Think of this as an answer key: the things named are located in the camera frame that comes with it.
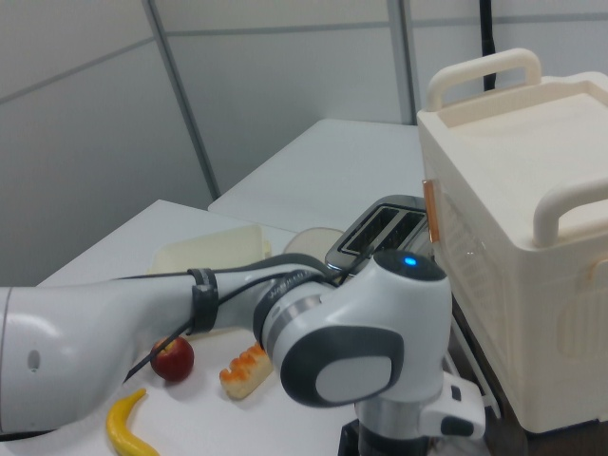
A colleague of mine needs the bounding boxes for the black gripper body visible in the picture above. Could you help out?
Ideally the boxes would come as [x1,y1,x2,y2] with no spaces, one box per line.
[339,422,364,456]

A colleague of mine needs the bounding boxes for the orange topped bread roll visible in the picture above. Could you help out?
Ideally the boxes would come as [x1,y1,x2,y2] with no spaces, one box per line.
[218,342,276,400]

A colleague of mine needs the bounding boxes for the red apple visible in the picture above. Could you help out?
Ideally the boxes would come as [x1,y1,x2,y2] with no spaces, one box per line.
[150,335,196,383]

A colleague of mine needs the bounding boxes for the small white lidded bin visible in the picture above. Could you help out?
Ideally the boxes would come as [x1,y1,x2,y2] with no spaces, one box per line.
[283,226,346,258]

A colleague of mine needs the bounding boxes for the cream silver toaster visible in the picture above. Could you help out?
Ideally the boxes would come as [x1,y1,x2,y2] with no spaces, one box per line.
[324,194,439,282]

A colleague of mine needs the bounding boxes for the yellow banana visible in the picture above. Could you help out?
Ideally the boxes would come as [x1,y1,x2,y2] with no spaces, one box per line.
[104,388,161,456]

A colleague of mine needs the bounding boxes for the white open plastic box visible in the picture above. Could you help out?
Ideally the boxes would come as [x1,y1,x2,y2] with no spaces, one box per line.
[146,222,275,334]

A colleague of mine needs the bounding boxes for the black pole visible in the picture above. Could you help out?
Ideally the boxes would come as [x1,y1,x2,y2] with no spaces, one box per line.
[476,0,499,92]

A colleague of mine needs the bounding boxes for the black arm strap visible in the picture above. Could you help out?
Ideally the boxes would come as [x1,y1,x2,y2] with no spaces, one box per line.
[186,267,220,336]

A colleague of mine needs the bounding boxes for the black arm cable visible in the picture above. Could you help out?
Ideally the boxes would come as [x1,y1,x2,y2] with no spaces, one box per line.
[122,249,381,385]

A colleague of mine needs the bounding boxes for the copper cabinet door handle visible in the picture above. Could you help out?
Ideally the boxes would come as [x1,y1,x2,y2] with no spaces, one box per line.
[422,179,441,244]

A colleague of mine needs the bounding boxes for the cream cabinet with handles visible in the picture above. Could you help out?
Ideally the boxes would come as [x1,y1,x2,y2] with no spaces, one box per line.
[416,47,608,436]

